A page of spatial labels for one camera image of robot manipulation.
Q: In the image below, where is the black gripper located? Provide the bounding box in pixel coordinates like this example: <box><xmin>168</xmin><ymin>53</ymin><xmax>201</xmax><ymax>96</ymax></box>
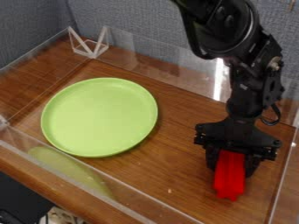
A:
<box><xmin>193</xmin><ymin>117</ymin><xmax>281</xmax><ymax>178</ymax></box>

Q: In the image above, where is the red block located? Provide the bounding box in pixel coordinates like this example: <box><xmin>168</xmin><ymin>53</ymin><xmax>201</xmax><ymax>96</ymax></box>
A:
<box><xmin>213</xmin><ymin>150</ymin><xmax>245</xmax><ymax>201</ymax></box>

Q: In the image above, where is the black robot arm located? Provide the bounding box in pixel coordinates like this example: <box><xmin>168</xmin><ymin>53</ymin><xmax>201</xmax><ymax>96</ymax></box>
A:
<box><xmin>171</xmin><ymin>0</ymin><xmax>285</xmax><ymax>177</ymax></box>

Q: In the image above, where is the green round plate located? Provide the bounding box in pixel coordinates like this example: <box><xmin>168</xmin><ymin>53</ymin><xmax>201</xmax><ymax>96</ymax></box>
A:
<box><xmin>41</xmin><ymin>77</ymin><xmax>159</xmax><ymax>158</ymax></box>

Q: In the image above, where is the black box under table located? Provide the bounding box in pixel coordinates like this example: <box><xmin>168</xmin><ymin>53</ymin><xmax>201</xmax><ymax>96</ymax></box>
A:
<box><xmin>0</xmin><ymin>172</ymin><xmax>53</xmax><ymax>224</ymax></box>

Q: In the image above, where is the black cable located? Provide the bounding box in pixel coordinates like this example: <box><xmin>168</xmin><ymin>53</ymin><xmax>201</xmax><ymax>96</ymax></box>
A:
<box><xmin>259</xmin><ymin>101</ymin><xmax>283</xmax><ymax>127</ymax></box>

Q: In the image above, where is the clear acrylic enclosure wall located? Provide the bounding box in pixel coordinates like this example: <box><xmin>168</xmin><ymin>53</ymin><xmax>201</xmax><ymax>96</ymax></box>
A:
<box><xmin>0</xmin><ymin>28</ymin><xmax>299</xmax><ymax>224</ymax></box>

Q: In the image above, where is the clear acrylic corner bracket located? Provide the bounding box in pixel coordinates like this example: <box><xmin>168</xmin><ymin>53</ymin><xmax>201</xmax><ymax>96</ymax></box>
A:
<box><xmin>68</xmin><ymin>26</ymin><xmax>109</xmax><ymax>59</ymax></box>

